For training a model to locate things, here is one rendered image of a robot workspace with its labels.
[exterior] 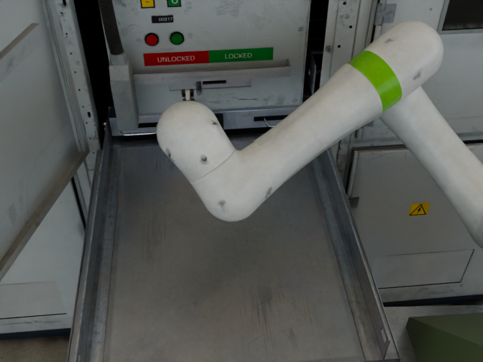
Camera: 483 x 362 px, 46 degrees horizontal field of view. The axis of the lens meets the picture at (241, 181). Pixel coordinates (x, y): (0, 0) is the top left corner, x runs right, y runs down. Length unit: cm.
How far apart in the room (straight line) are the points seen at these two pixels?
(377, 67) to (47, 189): 84
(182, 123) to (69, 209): 82
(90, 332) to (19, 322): 100
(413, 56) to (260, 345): 60
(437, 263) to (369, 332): 98
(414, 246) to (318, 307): 85
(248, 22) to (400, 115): 43
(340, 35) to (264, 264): 57
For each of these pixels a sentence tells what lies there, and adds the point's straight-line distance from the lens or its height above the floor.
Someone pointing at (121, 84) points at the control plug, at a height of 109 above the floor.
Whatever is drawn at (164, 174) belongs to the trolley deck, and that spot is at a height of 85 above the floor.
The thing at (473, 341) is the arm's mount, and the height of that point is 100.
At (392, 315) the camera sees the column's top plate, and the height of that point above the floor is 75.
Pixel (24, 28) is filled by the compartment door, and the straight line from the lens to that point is 131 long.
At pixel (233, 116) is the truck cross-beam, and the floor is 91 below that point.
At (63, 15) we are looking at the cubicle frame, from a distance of 137.
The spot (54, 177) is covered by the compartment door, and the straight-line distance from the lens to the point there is 149.
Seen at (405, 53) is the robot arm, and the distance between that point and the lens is 108.
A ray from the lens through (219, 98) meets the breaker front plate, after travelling 151.
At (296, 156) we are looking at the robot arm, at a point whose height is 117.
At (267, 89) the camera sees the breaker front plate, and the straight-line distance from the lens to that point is 151.
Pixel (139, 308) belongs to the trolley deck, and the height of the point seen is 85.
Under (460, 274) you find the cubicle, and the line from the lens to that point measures 220.
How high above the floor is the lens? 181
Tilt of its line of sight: 42 degrees down
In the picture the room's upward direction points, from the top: straight up
